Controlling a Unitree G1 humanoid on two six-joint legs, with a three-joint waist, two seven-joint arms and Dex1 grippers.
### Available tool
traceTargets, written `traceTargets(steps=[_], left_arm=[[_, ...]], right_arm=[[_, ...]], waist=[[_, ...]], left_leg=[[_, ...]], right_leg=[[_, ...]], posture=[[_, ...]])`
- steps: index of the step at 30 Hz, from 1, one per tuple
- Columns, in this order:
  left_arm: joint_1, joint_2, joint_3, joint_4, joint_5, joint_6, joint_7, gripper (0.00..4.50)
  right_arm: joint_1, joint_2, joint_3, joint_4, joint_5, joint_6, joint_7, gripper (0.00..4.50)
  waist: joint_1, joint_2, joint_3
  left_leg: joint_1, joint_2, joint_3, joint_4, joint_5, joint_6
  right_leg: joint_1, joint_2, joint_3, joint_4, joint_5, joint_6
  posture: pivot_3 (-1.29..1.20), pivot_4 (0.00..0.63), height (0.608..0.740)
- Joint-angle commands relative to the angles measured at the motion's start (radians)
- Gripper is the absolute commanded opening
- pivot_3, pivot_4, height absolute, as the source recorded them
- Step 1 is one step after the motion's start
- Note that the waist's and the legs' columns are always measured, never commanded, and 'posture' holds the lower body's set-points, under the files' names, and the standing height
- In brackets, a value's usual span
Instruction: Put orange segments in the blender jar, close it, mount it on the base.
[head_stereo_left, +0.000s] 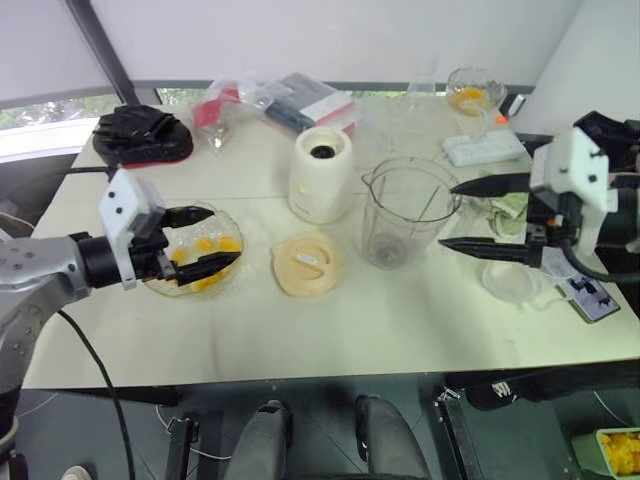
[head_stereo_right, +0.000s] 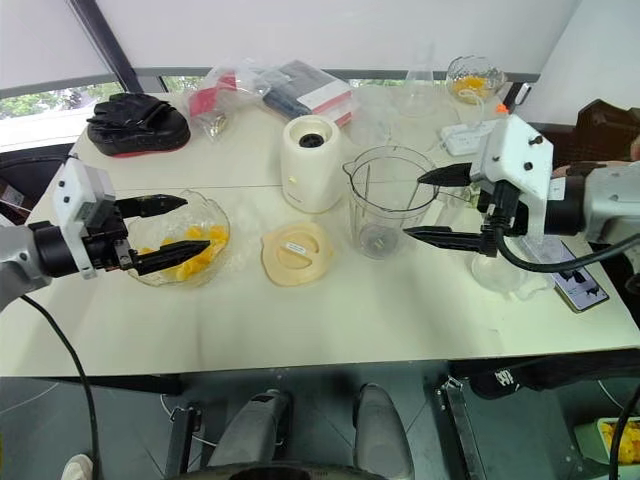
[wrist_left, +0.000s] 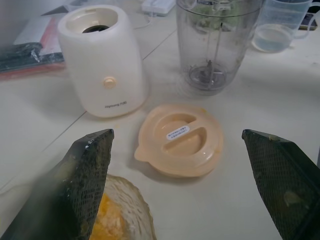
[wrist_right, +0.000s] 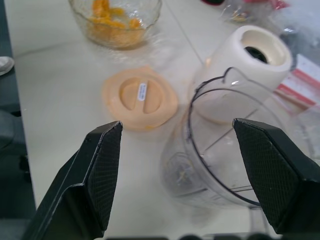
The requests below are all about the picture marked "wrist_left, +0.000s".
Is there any cream blender lid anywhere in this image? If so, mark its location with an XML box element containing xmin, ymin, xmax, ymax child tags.
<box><xmin>134</xmin><ymin>104</ymin><xmax>225</xmax><ymax>179</ymax></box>

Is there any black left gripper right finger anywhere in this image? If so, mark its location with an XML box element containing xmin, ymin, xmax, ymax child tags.
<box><xmin>241</xmin><ymin>129</ymin><xmax>320</xmax><ymax>240</ymax></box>

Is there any white power strip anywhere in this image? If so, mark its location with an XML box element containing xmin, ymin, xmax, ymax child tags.
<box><xmin>141</xmin><ymin>0</ymin><xmax>177</xmax><ymax>16</ymax></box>

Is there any clear glass bowl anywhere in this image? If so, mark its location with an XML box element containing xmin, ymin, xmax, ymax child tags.
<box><xmin>88</xmin><ymin>173</ymin><xmax>158</xmax><ymax>240</ymax></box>

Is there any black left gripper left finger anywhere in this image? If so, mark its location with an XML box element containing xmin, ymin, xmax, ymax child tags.
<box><xmin>0</xmin><ymin>129</ymin><xmax>115</xmax><ymax>240</ymax></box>

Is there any black item in plastic wrap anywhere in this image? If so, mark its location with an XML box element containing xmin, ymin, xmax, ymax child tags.
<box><xmin>0</xmin><ymin>41</ymin><xmax>66</xmax><ymax>74</ymax></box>

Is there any white power cable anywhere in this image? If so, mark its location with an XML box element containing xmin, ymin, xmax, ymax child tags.
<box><xmin>136</xmin><ymin>12</ymin><xmax>155</xmax><ymax>30</ymax></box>

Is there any white blender motor base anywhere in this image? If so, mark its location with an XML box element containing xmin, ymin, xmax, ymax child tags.
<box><xmin>56</xmin><ymin>4</ymin><xmax>150</xmax><ymax>119</ymax></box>

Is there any clear plastic measuring cup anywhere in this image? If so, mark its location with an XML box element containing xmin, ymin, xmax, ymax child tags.
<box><xmin>251</xmin><ymin>0</ymin><xmax>320</xmax><ymax>53</ymax></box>

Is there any clear blender jar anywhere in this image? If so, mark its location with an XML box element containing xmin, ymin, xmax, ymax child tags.
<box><xmin>174</xmin><ymin>0</ymin><xmax>263</xmax><ymax>97</ymax></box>

